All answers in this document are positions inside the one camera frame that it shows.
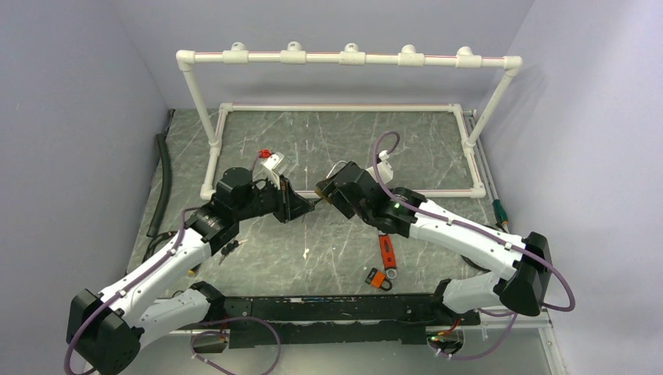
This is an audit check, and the brass padlock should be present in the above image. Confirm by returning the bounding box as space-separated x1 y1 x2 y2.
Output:
315 160 348 200

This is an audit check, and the black corrugated hose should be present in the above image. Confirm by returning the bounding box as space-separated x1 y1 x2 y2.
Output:
146 109 176 239

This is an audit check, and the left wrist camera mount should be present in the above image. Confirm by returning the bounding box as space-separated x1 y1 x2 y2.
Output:
258 149 290 185

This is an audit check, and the red handled adjustable wrench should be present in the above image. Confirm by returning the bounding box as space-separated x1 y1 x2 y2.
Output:
378 232 398 280

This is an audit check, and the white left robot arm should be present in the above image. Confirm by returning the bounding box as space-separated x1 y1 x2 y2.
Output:
63 167 315 374

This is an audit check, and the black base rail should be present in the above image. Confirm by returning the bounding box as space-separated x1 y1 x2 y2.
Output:
203 293 481 348

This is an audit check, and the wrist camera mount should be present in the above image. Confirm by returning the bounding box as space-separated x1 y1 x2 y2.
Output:
377 150 393 184
258 149 290 185

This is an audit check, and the small orange black padlock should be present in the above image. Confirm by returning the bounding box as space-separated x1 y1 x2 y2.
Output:
364 268 392 291

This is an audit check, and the black key bunch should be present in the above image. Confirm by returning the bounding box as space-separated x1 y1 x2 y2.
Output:
218 239 247 266

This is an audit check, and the white PVC pipe frame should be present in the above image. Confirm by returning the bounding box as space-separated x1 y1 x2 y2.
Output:
175 41 524 201

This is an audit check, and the green handled screwdriver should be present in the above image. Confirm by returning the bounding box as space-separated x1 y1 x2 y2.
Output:
492 199 508 229

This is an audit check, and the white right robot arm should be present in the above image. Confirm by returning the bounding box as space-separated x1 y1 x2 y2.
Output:
316 162 552 324

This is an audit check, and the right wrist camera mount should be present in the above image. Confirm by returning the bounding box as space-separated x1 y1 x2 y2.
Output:
377 150 393 184

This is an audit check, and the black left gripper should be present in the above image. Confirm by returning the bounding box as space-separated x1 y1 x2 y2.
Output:
235 173 314 223

